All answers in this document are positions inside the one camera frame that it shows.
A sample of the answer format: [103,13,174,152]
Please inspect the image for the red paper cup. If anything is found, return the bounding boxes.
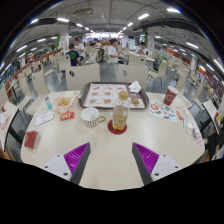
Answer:
[163,85,180,107]

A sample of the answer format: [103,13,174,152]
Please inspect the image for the ceiling lights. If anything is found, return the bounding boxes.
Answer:
[16,8,224,73]

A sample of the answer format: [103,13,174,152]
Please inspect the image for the clear bag of fried food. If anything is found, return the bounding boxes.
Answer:
[53,91,79,115]

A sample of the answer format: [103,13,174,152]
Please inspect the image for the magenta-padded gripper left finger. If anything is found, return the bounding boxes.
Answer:
[42,142,92,186]

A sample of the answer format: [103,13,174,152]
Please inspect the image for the white paper card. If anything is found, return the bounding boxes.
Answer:
[33,109,56,129]

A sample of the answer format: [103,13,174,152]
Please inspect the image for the ceiling air conditioner unit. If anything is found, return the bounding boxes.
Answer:
[73,8,95,18]

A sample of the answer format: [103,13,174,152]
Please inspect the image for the dark brown food tray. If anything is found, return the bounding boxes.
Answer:
[77,81,150,110]

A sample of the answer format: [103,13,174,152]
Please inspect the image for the white mug with gold handle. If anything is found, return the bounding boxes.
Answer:
[80,107,107,129]

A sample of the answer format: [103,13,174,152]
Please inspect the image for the small clear teal bottle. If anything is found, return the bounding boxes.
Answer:
[44,96,54,111]

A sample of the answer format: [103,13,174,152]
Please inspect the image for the person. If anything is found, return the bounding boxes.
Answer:
[64,43,82,67]
[73,38,86,61]
[136,41,150,56]
[89,38,103,48]
[107,38,126,64]

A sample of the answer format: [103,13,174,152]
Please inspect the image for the clear bottle with yellow cap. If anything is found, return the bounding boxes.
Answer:
[111,90,130,132]

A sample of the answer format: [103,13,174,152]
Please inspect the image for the flat round red coaster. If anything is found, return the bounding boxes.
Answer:
[107,119,128,136]

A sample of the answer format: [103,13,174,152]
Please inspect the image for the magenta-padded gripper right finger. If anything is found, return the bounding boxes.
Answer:
[131,142,183,186]

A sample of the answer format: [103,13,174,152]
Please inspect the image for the group of beige chairs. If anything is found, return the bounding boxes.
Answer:
[0,46,224,118]

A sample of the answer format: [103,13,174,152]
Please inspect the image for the beige chair with round hole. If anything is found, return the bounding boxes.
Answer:
[116,63,149,89]
[65,63,101,91]

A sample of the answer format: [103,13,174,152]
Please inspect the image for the crumpled white napkin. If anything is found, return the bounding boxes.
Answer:
[128,80,143,94]

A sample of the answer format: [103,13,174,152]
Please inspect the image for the red folded pouch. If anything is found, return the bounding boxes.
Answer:
[23,130,39,150]

